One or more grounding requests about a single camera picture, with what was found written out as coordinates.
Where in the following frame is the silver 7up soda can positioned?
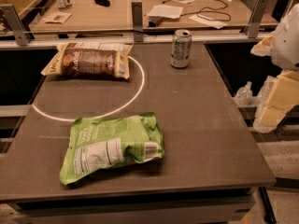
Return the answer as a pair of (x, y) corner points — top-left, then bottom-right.
(170, 29), (192, 68)

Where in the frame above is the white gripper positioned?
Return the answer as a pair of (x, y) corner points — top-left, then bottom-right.
(250, 4), (299, 128)

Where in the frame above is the metal bracket post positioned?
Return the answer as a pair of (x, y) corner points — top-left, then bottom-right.
(131, 1), (143, 42)
(245, 0), (269, 38)
(0, 4), (31, 47)

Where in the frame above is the wooden back desk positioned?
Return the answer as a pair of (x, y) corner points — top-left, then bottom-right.
(29, 0), (280, 35)

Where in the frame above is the black cable on desk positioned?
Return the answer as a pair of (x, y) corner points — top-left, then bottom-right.
(162, 0), (232, 22)

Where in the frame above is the white paper sheet right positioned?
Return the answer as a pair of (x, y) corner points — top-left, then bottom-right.
(190, 15), (226, 29)

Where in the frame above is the brown chip bag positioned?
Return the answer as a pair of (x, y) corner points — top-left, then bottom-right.
(41, 42), (132, 79)

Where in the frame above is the small paper packet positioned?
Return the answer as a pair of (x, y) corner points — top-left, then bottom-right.
(43, 11), (72, 24)

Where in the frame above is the green rice chip bag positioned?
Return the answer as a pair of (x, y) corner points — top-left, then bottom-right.
(59, 112), (164, 185)

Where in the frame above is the left metal bracket post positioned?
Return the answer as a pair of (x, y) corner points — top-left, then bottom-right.
(0, 4), (31, 47)

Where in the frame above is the black computer mouse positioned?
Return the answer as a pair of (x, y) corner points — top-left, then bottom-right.
(94, 0), (110, 7)

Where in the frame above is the middle metal bracket post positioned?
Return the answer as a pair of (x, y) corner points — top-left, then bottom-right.
(131, 1), (143, 42)

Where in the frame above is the right metal bracket post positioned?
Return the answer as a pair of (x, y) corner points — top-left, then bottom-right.
(245, 0), (269, 38)

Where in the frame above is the white paper sheet centre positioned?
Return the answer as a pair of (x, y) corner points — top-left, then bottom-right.
(147, 5), (183, 19)

